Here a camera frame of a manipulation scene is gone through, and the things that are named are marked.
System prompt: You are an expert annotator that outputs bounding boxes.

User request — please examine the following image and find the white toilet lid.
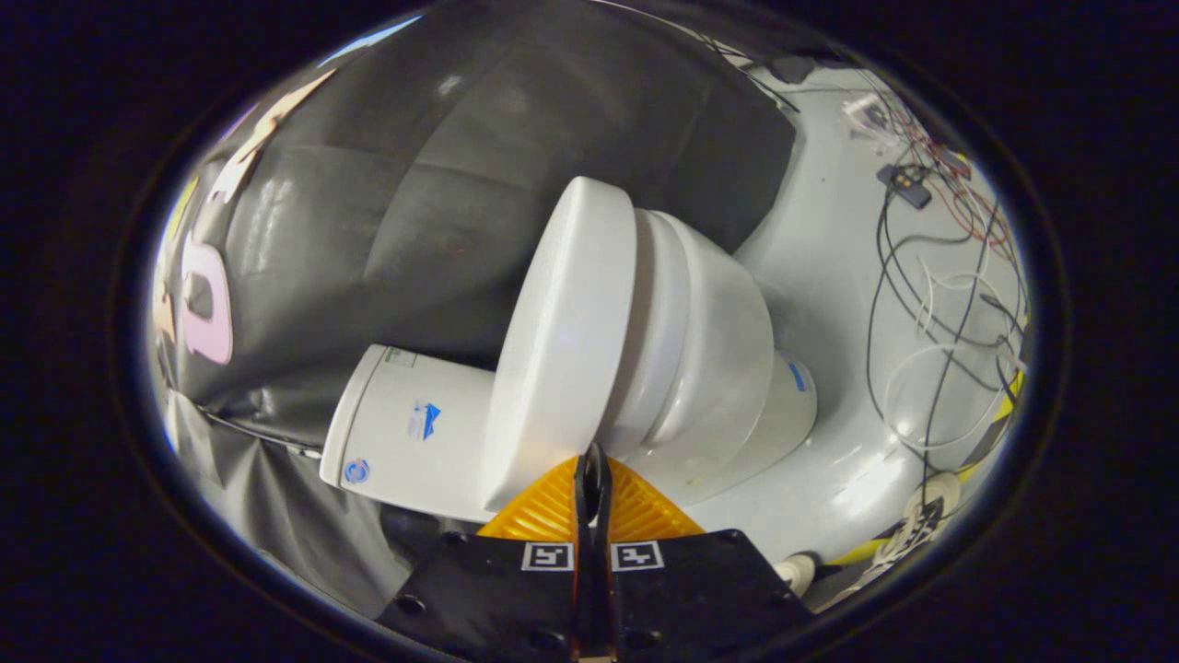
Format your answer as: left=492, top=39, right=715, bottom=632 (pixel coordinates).
left=482, top=177, right=638, bottom=513

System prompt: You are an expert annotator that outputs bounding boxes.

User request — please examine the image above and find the white ceramic toilet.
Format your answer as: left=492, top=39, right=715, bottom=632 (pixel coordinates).
left=320, top=207, right=818, bottom=526

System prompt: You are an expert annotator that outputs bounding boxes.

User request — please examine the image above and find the small black flat device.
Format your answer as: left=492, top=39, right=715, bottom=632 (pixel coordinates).
left=875, top=164, right=933, bottom=209

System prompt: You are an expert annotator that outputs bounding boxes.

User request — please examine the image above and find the black backdrop cloth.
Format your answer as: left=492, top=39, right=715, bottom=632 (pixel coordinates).
left=152, top=0, right=798, bottom=620

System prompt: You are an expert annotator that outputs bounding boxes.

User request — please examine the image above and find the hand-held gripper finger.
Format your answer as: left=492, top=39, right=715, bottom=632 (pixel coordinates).
left=595, top=442, right=813, bottom=662
left=376, top=442, right=600, bottom=663

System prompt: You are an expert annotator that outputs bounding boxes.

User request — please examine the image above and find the white cable connector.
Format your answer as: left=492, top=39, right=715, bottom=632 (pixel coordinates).
left=776, top=552, right=818, bottom=595

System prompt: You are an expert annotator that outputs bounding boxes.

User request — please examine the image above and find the tangle of floor cables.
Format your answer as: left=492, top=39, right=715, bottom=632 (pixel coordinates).
left=829, top=83, right=1031, bottom=480

